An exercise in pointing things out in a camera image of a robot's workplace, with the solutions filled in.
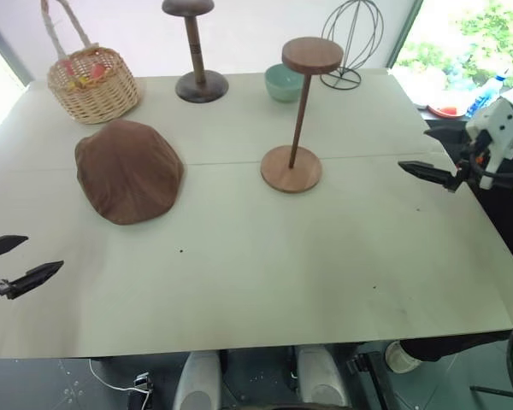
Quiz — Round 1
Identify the thin white floor cable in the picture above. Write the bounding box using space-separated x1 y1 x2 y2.
88 358 151 395

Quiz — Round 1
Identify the light brown wooden hat stand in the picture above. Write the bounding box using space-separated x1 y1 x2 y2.
259 37 324 195

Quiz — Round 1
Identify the dark wooden hat stand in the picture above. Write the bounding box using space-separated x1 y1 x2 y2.
161 0 231 104

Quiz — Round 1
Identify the wicker basket with handle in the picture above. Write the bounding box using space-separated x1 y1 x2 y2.
39 0 143 126

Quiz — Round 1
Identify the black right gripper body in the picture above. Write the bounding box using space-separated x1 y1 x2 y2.
454 135 492 190

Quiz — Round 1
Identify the white shoe of bystander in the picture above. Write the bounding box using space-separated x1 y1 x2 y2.
384 339 425 375

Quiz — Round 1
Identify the black device on floor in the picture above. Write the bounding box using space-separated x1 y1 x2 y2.
127 372 156 410

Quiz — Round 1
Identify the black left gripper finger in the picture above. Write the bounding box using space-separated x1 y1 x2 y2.
6 260 66 301
0 234 30 259

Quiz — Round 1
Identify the black wire head stand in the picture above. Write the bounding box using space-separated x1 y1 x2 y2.
319 0 386 91

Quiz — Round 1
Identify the grey rounded robot leg shell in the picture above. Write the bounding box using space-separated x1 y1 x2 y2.
172 350 222 410
296 346 348 410

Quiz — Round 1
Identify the clear plastic water bottle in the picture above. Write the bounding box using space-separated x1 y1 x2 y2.
467 67 510 120

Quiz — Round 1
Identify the teal ceramic bowl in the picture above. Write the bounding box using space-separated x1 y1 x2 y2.
263 63 305 103

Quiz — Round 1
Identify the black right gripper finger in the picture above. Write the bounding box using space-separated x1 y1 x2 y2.
423 125 472 149
397 160 462 195

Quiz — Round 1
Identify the red plate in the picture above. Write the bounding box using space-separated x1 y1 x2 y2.
426 104 463 119

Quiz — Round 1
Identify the brown cap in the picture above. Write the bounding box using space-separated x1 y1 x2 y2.
74 119 186 226

